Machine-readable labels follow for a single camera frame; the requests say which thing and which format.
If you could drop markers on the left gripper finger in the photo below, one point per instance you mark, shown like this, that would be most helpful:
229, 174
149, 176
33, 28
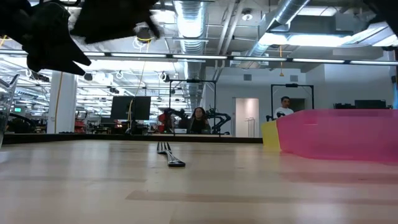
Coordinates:
70, 49
56, 65

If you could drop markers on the dark metal fork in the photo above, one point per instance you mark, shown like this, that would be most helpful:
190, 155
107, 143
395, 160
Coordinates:
169, 155

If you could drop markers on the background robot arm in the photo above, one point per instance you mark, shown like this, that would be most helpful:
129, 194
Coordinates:
222, 118
174, 115

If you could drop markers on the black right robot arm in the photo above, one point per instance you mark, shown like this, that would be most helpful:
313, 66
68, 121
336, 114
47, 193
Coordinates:
385, 11

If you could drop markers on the white building column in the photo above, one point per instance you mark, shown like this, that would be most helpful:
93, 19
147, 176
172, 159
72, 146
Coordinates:
66, 99

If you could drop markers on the green exit sign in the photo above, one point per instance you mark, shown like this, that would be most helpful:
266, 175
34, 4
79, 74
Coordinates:
17, 109

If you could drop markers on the clear plastic bin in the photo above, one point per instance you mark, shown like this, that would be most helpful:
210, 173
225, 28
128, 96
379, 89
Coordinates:
7, 102

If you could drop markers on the black computer monitor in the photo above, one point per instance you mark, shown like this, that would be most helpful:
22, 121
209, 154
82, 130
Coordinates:
370, 104
124, 107

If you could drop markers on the round ceiling fixture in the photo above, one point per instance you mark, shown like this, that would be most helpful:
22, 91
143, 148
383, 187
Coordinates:
247, 16

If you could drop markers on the person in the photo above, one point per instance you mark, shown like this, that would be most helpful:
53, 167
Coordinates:
283, 107
199, 119

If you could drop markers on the ceiling light track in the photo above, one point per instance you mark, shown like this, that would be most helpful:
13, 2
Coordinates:
258, 59

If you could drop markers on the white door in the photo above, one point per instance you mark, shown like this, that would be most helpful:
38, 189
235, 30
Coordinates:
247, 115

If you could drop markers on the yellow translucent plastic bin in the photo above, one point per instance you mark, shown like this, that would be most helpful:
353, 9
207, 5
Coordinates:
270, 135

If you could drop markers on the red translucent plastic bin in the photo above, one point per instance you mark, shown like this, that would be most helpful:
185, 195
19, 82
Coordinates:
335, 137

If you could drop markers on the ribbed silver ventilation duct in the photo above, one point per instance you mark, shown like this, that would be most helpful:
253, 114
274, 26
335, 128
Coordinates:
191, 18

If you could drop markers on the black aluminium table frame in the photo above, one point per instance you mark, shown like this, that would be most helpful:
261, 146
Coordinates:
93, 137

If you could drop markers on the black background rig frame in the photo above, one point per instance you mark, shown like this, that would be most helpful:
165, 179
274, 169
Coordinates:
192, 81
292, 85

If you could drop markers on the smooth silver ventilation duct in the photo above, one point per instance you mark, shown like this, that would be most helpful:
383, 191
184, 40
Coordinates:
290, 9

